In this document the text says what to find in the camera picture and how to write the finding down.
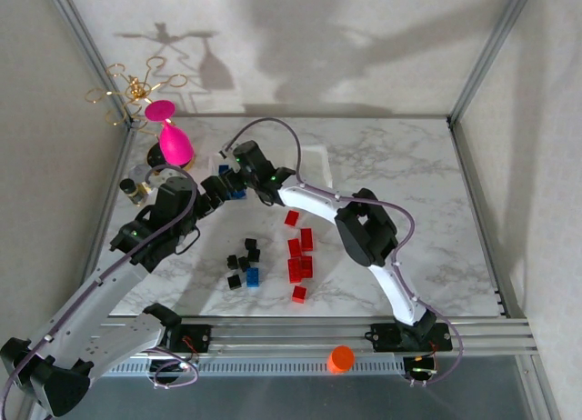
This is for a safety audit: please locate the aluminium frame post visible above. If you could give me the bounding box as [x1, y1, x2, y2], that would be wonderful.
[447, 0, 537, 125]
[43, 0, 137, 128]

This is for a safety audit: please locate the wide aluminium base rail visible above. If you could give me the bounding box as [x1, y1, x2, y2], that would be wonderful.
[97, 317, 537, 360]

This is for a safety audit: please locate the pink wine glass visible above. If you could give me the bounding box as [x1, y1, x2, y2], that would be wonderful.
[144, 99, 195, 165]

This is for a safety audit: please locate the small black-capped bottle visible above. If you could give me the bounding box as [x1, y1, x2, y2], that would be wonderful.
[118, 177, 149, 208]

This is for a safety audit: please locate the gold wire glass rack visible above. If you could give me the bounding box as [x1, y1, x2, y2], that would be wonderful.
[85, 63, 196, 174]

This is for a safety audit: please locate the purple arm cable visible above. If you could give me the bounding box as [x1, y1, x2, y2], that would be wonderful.
[0, 164, 200, 420]
[221, 117, 465, 387]

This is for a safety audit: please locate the thin aluminium table rail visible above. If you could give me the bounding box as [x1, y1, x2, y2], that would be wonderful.
[131, 113, 454, 121]
[81, 122, 137, 275]
[449, 119, 531, 321]

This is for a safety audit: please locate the slotted grey cable duct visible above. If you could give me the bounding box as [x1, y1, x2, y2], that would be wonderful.
[108, 357, 408, 379]

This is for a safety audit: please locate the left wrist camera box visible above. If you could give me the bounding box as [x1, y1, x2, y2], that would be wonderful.
[152, 167, 184, 189]

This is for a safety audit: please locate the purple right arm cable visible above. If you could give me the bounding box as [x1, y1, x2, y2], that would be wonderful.
[221, 117, 465, 387]

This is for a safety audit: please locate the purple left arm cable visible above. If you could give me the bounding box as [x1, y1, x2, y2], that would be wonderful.
[0, 164, 200, 420]

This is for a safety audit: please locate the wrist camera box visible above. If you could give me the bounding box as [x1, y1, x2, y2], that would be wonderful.
[152, 167, 184, 189]
[217, 145, 242, 171]

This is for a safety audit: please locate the clear round glass jar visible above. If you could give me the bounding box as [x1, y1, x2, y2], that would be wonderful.
[128, 163, 156, 184]

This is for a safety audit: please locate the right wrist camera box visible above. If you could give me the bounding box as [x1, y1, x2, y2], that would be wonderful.
[217, 145, 242, 171]

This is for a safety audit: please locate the orange plastic cup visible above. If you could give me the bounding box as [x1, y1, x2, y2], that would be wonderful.
[326, 345, 356, 375]

